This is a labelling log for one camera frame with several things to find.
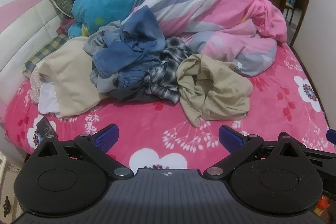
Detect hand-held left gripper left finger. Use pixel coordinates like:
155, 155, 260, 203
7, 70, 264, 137
26, 123, 133, 179

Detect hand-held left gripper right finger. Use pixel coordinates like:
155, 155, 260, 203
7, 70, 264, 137
203, 125, 309, 179

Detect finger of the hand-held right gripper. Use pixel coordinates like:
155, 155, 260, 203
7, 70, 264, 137
326, 129, 336, 146
302, 146, 336, 177

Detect khaki pants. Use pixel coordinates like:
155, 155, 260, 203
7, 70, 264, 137
176, 54, 254, 128

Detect pink floral bed blanket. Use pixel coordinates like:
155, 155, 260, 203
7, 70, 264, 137
4, 40, 332, 170

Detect black smartphone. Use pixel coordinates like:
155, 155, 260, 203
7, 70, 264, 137
35, 117, 57, 139

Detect white garment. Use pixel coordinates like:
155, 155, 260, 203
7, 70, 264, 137
38, 82, 62, 114

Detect cream garment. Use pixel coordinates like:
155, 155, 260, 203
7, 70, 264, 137
37, 37, 101, 118

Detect black and white plaid shirt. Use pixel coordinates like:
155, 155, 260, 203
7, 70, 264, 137
144, 36, 195, 104

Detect pale pink knit garment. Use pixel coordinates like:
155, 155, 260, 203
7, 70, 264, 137
29, 66, 44, 105

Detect blue denim jeans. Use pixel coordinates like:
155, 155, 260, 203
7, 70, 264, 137
92, 7, 167, 90

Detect maroon cloth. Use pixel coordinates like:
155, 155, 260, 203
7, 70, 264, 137
59, 18, 77, 34

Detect white and pink headboard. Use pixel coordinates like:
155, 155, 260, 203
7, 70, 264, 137
0, 0, 88, 125

